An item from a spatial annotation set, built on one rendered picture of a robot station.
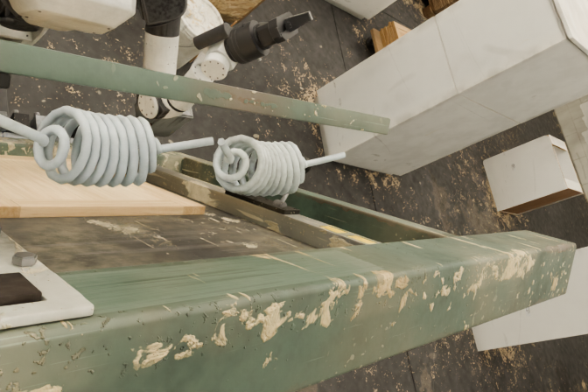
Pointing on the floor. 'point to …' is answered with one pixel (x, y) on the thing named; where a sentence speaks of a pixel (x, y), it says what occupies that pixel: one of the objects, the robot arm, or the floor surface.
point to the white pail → (195, 26)
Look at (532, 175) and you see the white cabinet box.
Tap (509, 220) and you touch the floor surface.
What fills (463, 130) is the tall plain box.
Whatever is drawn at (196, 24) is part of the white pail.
